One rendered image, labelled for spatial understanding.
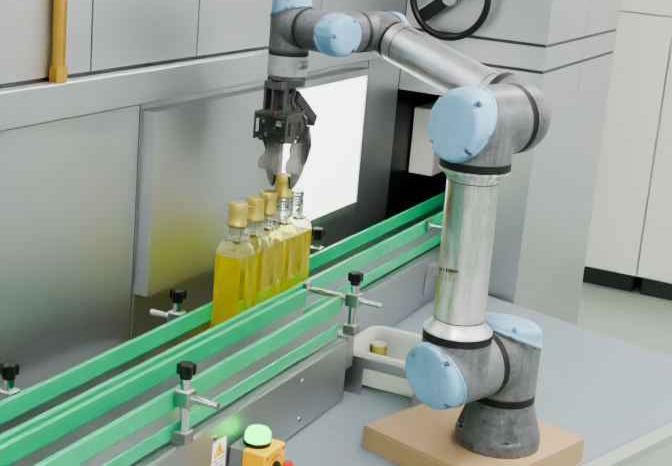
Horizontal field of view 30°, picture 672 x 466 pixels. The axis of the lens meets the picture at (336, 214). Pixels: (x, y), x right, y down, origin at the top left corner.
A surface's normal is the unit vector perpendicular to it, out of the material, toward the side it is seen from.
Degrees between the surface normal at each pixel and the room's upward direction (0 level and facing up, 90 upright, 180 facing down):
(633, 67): 90
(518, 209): 90
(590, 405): 0
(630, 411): 0
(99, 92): 90
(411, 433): 0
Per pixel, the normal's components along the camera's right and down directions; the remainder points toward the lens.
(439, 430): 0.07, -0.97
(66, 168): 0.89, 0.18
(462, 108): -0.72, 0.02
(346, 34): 0.67, 0.24
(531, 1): -0.44, 0.18
